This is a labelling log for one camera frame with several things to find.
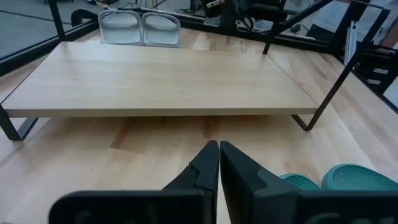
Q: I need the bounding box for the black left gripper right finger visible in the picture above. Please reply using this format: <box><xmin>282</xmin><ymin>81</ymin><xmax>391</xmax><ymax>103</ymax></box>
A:
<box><xmin>219</xmin><ymin>140</ymin><xmax>300</xmax><ymax>224</ymax></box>

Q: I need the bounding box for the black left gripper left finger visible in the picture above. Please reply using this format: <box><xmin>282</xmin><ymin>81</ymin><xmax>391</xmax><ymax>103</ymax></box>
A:
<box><xmin>162</xmin><ymin>139</ymin><xmax>220</xmax><ymax>194</ymax></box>

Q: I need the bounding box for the green rubber slide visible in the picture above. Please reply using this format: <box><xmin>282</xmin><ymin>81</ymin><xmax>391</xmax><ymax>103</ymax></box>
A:
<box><xmin>279</xmin><ymin>173</ymin><xmax>322</xmax><ymax>190</ymax></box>
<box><xmin>321</xmin><ymin>164</ymin><xmax>398</xmax><ymax>192</ymax></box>

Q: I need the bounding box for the grey rubber slide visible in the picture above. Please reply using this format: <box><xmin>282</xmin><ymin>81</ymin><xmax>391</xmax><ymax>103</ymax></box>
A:
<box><xmin>98</xmin><ymin>9</ymin><xmax>143</xmax><ymax>46</ymax></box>
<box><xmin>141</xmin><ymin>12</ymin><xmax>182</xmax><ymax>49</ymax></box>

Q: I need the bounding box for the wooden shelf with black frame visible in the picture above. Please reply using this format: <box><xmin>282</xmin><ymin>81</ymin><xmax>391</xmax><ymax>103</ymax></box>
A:
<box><xmin>0</xmin><ymin>0</ymin><xmax>392</xmax><ymax>142</ymax></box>

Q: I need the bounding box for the black metal table frame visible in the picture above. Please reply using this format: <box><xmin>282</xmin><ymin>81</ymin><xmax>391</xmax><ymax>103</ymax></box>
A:
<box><xmin>0</xmin><ymin>7</ymin><xmax>398</xmax><ymax>114</ymax></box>

